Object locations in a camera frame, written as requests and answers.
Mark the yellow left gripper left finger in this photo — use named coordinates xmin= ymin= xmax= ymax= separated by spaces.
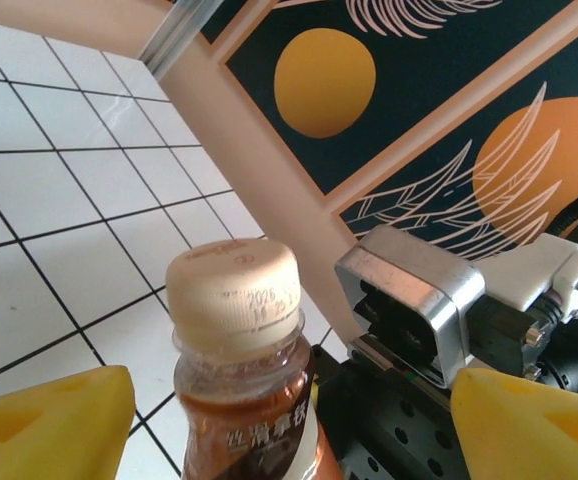
xmin=0 ymin=364 xmax=135 ymax=480

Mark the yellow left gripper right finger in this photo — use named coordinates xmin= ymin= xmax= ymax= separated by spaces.
xmin=448 ymin=367 xmax=578 ymax=480

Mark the aluminium corner post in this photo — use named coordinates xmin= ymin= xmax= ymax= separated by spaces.
xmin=136 ymin=0 xmax=220 ymax=81

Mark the brown coffee bottle beige cap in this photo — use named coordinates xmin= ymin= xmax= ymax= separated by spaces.
xmin=165 ymin=238 xmax=343 ymax=480

